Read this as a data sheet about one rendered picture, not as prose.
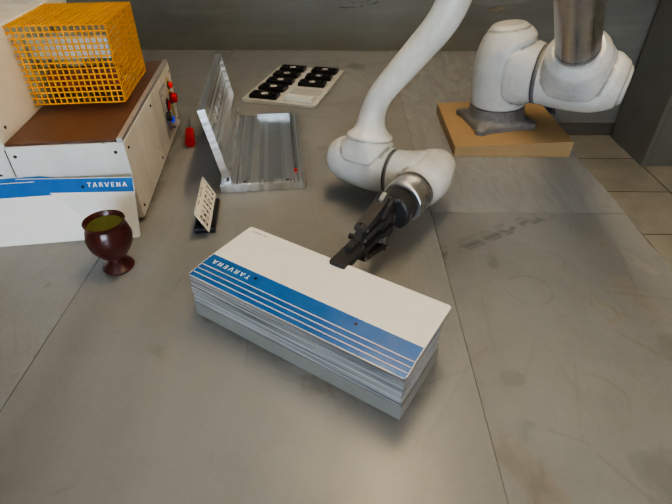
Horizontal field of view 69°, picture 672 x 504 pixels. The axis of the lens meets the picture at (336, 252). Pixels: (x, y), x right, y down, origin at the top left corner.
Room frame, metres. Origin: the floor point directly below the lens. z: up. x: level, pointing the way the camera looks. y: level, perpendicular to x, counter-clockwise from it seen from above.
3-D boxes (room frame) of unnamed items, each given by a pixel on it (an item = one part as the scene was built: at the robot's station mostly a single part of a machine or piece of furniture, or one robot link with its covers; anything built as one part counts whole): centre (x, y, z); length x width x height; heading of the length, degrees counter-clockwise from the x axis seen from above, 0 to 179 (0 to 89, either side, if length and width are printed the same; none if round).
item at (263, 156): (1.27, 0.20, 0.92); 0.44 x 0.21 x 0.04; 6
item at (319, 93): (1.82, 0.15, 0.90); 0.40 x 0.27 x 0.01; 165
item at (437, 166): (0.95, -0.19, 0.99); 0.16 x 0.13 x 0.11; 147
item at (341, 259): (0.66, -0.02, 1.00); 0.07 x 0.03 x 0.01; 147
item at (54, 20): (1.19, 0.59, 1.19); 0.23 x 0.20 x 0.17; 6
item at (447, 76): (1.96, -0.46, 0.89); 0.67 x 0.45 x 0.03; 179
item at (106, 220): (0.75, 0.43, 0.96); 0.09 x 0.09 x 0.11
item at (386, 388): (0.56, 0.04, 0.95); 0.40 x 0.13 x 0.09; 57
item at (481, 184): (1.29, -0.45, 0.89); 0.67 x 0.45 x 0.03; 179
